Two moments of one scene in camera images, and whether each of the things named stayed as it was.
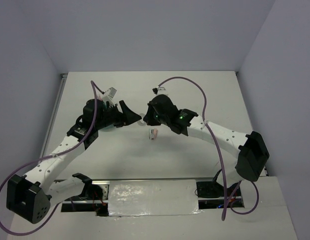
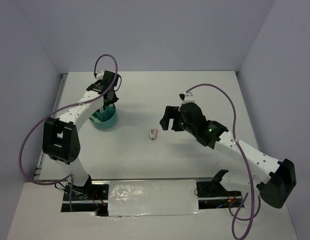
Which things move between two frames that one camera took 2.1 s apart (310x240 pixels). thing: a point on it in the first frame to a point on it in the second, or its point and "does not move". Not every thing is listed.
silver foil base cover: (153, 198) does not move
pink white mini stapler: (153, 133) does not move
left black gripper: (128, 116) to (114, 101)
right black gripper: (148, 117) to (171, 112)
